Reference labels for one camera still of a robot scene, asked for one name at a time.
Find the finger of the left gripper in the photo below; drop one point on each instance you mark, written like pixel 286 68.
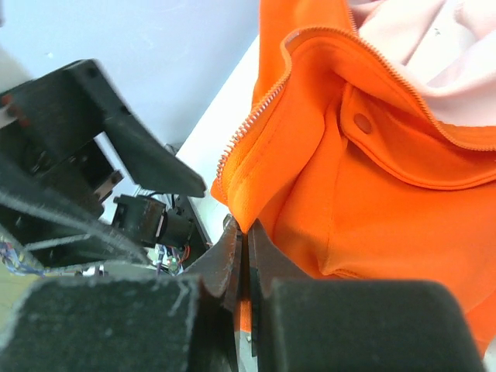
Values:
pixel 148 163
pixel 53 218

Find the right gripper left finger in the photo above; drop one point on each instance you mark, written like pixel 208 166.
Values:
pixel 150 323

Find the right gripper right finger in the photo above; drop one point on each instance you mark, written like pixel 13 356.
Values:
pixel 304 324

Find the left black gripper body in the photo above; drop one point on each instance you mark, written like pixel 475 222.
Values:
pixel 57 117

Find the orange jacket with pink lining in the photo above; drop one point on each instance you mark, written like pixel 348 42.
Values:
pixel 369 152

